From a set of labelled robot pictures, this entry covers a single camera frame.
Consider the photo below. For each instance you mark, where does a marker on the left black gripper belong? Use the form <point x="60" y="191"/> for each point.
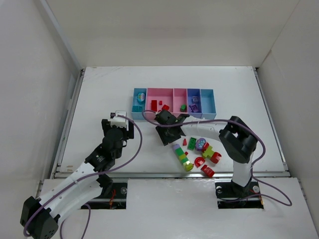
<point x="106" y="123"/>

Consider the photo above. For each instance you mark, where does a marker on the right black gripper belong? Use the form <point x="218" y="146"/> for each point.
<point x="169" y="135"/>

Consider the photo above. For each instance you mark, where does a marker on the green lego plate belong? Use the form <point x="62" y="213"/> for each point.
<point x="192" y="143"/>

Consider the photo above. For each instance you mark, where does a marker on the green lego brick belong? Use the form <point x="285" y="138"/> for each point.
<point x="183" y="108"/>

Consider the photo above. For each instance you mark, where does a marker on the teal lego brick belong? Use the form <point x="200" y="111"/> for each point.
<point x="137" y="109"/>

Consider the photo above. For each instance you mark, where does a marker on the long green lego stack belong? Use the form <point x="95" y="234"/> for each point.
<point x="182" y="157"/>

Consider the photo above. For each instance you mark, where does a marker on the purple printed lego piece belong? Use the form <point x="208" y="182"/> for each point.
<point x="195" y="99"/>

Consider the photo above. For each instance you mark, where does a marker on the teal frog printed lego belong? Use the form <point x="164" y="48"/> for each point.
<point x="141" y="97"/>

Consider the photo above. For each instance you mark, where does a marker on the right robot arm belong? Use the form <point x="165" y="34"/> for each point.
<point x="237" y="140"/>

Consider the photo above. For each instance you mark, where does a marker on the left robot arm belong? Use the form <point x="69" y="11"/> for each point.
<point x="44" y="216"/>

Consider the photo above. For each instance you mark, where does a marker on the red lego pieces in bin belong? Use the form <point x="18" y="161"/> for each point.
<point x="162" y="106"/>

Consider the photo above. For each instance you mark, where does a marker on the purple paw lego piece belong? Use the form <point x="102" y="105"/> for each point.
<point x="199" y="145"/>

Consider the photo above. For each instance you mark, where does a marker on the large pink bin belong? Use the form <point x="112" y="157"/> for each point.
<point x="157" y="98"/>

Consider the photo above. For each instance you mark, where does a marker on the left light blue bin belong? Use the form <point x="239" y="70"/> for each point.
<point x="138" y="115"/>

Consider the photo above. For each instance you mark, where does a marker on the light blue bin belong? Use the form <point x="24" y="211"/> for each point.
<point x="138" y="115"/>
<point x="208" y="104"/>

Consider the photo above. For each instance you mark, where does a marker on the red arch lego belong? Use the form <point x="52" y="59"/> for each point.
<point x="199" y="161"/>

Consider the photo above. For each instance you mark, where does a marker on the small pink bin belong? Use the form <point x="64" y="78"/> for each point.
<point x="179" y="98"/>

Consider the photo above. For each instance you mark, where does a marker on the right light blue bin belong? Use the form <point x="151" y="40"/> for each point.
<point x="208" y="104"/>

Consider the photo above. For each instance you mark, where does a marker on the lime red lego cluster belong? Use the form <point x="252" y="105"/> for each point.
<point x="209" y="154"/>

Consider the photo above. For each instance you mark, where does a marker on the red printed lego brick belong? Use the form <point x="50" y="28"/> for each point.
<point x="207" y="171"/>

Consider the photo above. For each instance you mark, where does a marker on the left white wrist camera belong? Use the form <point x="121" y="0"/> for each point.
<point x="118" y="119"/>

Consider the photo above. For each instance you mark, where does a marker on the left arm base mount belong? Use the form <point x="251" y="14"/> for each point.
<point x="114" y="198"/>

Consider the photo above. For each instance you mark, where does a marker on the metal table rail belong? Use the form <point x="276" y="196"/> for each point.
<point x="285" y="174"/>

